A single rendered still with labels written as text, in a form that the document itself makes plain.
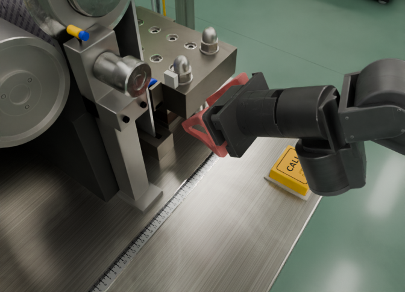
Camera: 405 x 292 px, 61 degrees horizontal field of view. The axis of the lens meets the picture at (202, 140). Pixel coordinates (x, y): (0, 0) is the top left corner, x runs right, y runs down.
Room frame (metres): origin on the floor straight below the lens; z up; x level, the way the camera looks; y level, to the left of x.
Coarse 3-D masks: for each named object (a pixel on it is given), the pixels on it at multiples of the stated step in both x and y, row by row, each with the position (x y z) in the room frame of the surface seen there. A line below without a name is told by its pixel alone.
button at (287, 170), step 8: (288, 152) 0.38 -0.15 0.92; (280, 160) 0.36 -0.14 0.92; (288, 160) 0.36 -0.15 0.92; (296, 160) 0.36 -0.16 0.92; (272, 168) 0.35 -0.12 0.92; (280, 168) 0.35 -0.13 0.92; (288, 168) 0.35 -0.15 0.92; (296, 168) 0.35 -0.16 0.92; (272, 176) 0.34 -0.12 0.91; (280, 176) 0.33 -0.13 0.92; (288, 176) 0.33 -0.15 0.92; (296, 176) 0.33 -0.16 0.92; (304, 176) 0.33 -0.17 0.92; (288, 184) 0.32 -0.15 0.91; (296, 184) 0.32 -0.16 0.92; (304, 184) 0.31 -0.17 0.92; (304, 192) 0.31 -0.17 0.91
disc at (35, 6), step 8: (24, 0) 0.30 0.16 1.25; (32, 0) 0.31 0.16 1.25; (40, 0) 0.31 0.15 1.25; (128, 0) 0.40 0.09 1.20; (32, 8) 0.30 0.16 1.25; (40, 8) 0.31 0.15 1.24; (32, 16) 0.30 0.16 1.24; (40, 16) 0.31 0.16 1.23; (48, 16) 0.31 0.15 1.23; (120, 16) 0.39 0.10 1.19; (40, 24) 0.30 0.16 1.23; (48, 24) 0.31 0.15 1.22; (56, 24) 0.32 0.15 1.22; (112, 24) 0.37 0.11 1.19; (48, 32) 0.31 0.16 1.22; (56, 32) 0.31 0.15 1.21; (64, 32) 0.32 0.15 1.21; (64, 40) 0.32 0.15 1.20
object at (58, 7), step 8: (48, 0) 0.31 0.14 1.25; (56, 0) 0.31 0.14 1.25; (64, 0) 0.32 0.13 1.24; (48, 8) 0.31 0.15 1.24; (56, 8) 0.31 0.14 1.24; (64, 8) 0.32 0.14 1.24; (72, 8) 0.33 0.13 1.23; (120, 8) 0.37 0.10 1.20; (56, 16) 0.31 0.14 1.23; (64, 16) 0.32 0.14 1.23; (72, 16) 0.32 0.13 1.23; (80, 16) 0.33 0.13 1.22; (88, 16) 0.34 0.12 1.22; (104, 16) 0.35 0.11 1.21; (112, 16) 0.36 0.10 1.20; (64, 24) 0.31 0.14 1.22; (72, 24) 0.32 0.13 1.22; (80, 24) 0.33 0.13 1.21; (88, 24) 0.34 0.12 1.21; (104, 24) 0.35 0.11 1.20
